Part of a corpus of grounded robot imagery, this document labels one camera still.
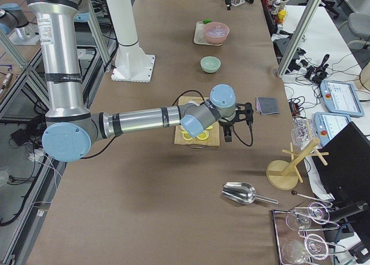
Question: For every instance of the black monitor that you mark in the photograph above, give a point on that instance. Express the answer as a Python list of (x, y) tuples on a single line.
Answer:
[(346, 175)]

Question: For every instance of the beige rabbit tray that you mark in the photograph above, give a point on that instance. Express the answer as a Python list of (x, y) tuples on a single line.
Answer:
[(199, 35)]

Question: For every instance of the lower wine glass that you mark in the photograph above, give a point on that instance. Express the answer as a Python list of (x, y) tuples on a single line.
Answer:
[(311, 250)]

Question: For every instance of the clear plastic ice bag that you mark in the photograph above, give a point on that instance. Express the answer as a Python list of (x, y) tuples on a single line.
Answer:
[(302, 132)]

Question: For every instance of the bamboo cutting board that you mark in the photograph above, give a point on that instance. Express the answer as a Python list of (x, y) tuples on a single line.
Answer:
[(213, 140)]

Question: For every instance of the pile of clear ice cubes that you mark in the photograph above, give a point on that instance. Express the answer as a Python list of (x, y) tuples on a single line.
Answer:
[(217, 31)]

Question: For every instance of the lower blue teach pendant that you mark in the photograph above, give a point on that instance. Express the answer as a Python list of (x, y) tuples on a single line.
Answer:
[(328, 125)]

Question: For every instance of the mint green bowl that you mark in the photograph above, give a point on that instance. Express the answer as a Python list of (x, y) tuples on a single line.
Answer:
[(210, 64)]

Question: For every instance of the office chair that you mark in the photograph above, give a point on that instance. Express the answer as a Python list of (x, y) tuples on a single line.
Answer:
[(358, 25)]

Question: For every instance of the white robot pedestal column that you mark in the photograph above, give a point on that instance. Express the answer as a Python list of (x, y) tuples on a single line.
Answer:
[(131, 63)]

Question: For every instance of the pink bowl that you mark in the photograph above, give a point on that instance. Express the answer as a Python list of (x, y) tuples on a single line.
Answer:
[(216, 40)]

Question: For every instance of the grey folded cloth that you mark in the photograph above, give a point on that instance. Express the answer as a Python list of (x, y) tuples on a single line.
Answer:
[(267, 105)]

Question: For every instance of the wine glass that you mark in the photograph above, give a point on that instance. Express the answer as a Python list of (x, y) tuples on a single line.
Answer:
[(311, 250), (301, 218)]

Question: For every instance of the upper blue teach pendant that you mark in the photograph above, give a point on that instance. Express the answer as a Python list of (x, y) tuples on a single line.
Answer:
[(341, 97)]

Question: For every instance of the upper lemon slice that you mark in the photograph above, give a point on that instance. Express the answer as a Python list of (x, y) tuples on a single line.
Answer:
[(203, 135)]

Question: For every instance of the bottle rack with bottles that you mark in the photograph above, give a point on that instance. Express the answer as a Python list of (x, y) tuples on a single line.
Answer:
[(278, 11)]

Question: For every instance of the metal ice scoop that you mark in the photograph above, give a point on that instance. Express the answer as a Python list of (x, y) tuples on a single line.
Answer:
[(244, 193)]

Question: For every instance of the aluminium frame post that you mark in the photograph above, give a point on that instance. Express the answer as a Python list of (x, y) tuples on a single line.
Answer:
[(302, 26)]

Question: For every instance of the wooden mug tree stand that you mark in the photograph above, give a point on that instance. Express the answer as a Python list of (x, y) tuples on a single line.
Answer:
[(285, 175)]

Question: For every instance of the blue teach pendant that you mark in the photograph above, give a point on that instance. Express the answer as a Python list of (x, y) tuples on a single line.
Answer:
[(341, 97), (328, 125)]

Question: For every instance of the wire glass rack tray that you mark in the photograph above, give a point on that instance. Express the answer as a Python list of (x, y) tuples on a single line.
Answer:
[(299, 234)]

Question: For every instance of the upper wine glass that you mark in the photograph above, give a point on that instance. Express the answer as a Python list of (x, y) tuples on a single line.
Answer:
[(301, 218)]

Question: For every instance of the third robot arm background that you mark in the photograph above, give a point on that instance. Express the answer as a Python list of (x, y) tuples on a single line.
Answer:
[(14, 19)]

